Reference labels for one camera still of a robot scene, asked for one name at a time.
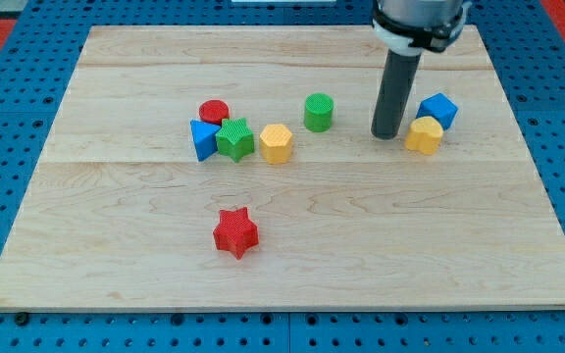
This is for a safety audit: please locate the yellow hexagon block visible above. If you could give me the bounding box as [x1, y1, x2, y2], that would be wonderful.
[259, 124, 293, 165]

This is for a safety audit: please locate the blue cube block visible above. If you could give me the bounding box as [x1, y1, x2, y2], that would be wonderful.
[416, 93, 458, 130]

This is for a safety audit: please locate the blue triangle block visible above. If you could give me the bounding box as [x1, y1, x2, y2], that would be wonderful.
[190, 120, 221, 162]

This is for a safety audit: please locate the wooden board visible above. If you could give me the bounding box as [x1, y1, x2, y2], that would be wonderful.
[0, 25, 565, 313]

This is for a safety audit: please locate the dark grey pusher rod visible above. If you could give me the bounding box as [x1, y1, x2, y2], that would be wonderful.
[371, 50, 421, 140]

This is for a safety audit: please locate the red cylinder block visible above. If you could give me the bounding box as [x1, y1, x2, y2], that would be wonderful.
[198, 99, 230, 126]

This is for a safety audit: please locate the yellow heart block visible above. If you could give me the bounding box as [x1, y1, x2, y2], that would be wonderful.
[404, 116, 444, 155]

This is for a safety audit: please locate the green star block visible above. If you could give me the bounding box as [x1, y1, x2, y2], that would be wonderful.
[215, 118, 255, 163]

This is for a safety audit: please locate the green cylinder block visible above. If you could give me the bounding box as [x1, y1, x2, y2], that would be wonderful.
[303, 92, 334, 132]

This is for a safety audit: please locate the red star block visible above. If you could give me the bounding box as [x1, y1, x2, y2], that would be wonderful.
[213, 207, 259, 260]

